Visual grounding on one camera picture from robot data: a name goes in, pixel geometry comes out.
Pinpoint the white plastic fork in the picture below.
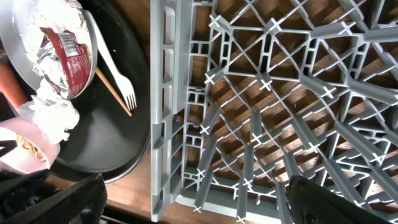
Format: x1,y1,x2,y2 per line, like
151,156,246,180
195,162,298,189
85,10,137,113

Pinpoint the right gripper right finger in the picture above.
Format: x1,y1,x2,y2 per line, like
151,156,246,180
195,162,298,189
286,175,389,224

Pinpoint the grey dishwasher rack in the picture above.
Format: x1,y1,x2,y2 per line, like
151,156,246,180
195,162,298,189
150,0,397,223

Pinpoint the red foil snack wrapper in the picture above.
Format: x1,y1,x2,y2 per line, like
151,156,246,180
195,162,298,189
35,27,92,100

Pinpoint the peanut shells pile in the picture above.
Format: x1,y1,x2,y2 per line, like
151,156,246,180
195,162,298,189
16,134,46,161

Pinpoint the round black tray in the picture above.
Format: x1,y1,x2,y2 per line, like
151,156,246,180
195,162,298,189
50,0,150,183

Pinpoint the white paper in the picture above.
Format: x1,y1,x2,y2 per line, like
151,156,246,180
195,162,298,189
18,79,80,144

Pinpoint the orange carrot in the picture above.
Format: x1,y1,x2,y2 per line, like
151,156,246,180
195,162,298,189
1,62,28,110

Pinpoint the grey plate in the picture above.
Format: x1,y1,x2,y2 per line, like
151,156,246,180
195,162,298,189
1,0,98,94

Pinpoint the white tissue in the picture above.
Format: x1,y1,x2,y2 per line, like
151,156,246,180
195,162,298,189
30,0,88,33

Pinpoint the pink bowl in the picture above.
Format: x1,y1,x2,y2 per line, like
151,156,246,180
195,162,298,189
1,118,60,174

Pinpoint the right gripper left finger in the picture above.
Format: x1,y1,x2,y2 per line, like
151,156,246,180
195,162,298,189
1,169,107,224

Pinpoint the wooden chopstick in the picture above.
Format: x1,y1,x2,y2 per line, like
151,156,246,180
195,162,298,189
95,67,132,116

